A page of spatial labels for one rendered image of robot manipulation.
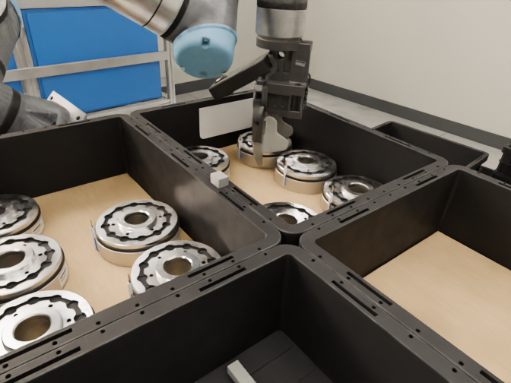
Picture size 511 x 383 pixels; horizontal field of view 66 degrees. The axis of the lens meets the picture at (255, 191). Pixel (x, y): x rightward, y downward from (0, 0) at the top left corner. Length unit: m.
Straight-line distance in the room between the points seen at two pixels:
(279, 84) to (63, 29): 1.87
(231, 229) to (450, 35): 3.14
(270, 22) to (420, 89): 3.03
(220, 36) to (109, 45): 2.02
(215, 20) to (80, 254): 0.33
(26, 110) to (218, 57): 0.42
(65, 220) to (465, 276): 0.53
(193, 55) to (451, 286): 0.41
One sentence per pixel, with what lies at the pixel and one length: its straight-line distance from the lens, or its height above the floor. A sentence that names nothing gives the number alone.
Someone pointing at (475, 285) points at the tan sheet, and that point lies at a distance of 0.55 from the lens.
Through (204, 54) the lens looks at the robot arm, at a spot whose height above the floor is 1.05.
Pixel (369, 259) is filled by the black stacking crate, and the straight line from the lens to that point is 0.50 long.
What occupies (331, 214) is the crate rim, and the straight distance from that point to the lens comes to 0.42.
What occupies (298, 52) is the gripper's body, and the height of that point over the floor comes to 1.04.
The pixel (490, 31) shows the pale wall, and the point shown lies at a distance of 3.37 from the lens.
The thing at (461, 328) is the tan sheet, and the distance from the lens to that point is 0.49.
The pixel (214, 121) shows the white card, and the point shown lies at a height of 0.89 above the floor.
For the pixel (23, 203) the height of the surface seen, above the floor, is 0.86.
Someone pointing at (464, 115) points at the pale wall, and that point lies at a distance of 3.49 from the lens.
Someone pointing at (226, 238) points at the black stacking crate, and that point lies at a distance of 0.45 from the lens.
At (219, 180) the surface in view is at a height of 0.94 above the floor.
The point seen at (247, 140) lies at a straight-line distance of 0.74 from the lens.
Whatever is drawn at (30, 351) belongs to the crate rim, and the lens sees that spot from 0.31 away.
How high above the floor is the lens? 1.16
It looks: 31 degrees down
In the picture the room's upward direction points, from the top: 3 degrees clockwise
